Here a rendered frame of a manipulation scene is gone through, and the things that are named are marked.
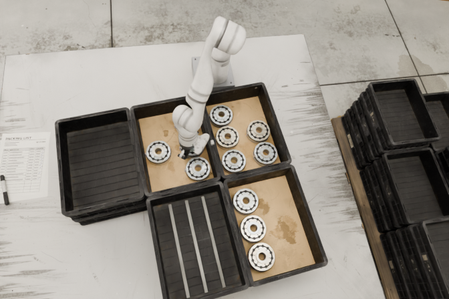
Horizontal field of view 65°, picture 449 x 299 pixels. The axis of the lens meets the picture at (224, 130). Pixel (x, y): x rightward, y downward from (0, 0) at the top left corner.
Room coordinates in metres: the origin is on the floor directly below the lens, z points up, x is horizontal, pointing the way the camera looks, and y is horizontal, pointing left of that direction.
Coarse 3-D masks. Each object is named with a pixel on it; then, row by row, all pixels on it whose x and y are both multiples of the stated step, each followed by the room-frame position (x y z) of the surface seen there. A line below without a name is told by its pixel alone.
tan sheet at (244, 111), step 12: (240, 108) 0.79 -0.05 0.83; (252, 108) 0.80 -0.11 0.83; (240, 120) 0.73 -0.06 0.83; (252, 120) 0.74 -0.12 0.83; (264, 120) 0.75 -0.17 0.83; (240, 132) 0.67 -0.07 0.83; (216, 144) 0.59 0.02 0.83; (240, 144) 0.61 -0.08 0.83; (252, 144) 0.62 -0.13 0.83; (252, 156) 0.56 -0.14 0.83; (252, 168) 0.51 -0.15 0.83
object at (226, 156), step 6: (234, 150) 0.56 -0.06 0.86; (222, 156) 0.53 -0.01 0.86; (228, 156) 0.53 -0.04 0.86; (240, 156) 0.54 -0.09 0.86; (222, 162) 0.50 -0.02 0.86; (228, 162) 0.50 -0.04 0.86; (240, 162) 0.52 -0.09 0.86; (228, 168) 0.48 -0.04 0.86; (234, 168) 0.49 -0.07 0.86; (240, 168) 0.49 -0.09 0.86
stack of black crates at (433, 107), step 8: (424, 96) 1.40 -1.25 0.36; (432, 96) 1.42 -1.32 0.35; (440, 96) 1.44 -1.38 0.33; (448, 96) 1.45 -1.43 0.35; (432, 104) 1.41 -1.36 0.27; (440, 104) 1.43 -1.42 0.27; (448, 104) 1.40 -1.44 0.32; (432, 112) 1.35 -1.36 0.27; (440, 112) 1.36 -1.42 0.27; (448, 112) 1.36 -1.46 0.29; (440, 120) 1.30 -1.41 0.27; (448, 120) 1.31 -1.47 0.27; (440, 128) 1.24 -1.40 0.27; (448, 128) 1.25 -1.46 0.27; (448, 136) 1.19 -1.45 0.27; (432, 144) 1.05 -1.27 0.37; (440, 144) 1.12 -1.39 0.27; (448, 144) 1.13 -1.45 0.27
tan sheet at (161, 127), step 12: (144, 120) 0.64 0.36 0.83; (156, 120) 0.65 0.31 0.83; (168, 120) 0.66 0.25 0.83; (144, 132) 0.58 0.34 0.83; (156, 132) 0.59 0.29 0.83; (168, 132) 0.60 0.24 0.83; (144, 144) 0.53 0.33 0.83; (168, 144) 0.55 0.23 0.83; (204, 156) 0.52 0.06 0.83; (156, 168) 0.43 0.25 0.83; (168, 168) 0.44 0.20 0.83; (180, 168) 0.45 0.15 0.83; (156, 180) 0.38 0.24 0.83; (168, 180) 0.39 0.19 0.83; (180, 180) 0.40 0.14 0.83
